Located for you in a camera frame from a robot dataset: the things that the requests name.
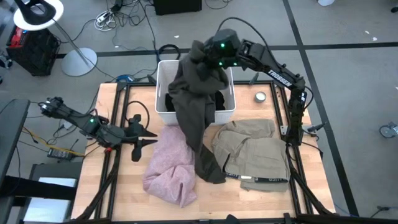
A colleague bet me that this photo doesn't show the grey caster wheel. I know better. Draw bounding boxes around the grey caster wheel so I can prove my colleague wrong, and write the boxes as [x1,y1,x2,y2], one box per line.
[378,121,398,139]

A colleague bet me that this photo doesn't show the dark olive green sweatshirt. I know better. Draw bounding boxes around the dark olive green sweatshirt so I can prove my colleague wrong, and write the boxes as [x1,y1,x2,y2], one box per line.
[167,39,230,184]

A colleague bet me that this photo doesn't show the black box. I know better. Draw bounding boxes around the black box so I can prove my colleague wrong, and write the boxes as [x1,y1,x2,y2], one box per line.
[152,0,202,16]

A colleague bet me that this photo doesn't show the white floor lamp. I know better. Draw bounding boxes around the white floor lamp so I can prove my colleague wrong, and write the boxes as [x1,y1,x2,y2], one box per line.
[12,0,98,78]

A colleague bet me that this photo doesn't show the white perforated plastic basket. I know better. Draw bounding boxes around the white perforated plastic basket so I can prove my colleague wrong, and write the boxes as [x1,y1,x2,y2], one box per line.
[154,58,236,127]

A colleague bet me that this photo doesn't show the black power brick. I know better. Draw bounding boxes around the black power brick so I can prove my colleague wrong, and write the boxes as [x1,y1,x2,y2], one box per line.
[46,147,75,162]

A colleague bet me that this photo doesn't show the pink woven garment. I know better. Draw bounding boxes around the pink woven garment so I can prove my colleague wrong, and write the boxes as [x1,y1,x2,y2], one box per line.
[142,124,200,208]

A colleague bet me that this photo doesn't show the khaki cargo pants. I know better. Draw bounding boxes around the khaki cargo pants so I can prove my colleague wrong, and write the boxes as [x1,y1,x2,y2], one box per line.
[211,118,292,193]

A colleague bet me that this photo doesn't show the grey cabinet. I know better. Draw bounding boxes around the grey cabinet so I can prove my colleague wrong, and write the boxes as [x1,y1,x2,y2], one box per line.
[15,161,82,224]

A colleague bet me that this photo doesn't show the yellow cable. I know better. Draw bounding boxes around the yellow cable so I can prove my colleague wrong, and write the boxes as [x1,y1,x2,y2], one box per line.
[21,126,85,157]

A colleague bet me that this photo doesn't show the black bench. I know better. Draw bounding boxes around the black bench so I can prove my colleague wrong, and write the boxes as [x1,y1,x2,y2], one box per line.
[0,98,31,187]

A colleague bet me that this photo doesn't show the black cable loop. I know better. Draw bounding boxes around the black cable loop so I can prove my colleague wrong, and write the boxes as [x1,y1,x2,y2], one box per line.
[158,44,181,60]

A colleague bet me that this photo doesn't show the black aluminium table frame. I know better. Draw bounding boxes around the black aluminium table frame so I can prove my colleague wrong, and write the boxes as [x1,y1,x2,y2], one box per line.
[63,79,336,224]

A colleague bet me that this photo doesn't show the dark navy garment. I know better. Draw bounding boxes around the dark navy garment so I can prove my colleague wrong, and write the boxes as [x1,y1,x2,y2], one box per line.
[164,92,178,113]

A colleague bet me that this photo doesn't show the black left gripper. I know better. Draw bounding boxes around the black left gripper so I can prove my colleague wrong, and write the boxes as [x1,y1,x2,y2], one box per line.
[123,113,159,162]

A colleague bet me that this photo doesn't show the white cable bundle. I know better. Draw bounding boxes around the white cable bundle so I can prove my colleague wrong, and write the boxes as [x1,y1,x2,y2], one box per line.
[94,11,116,32]

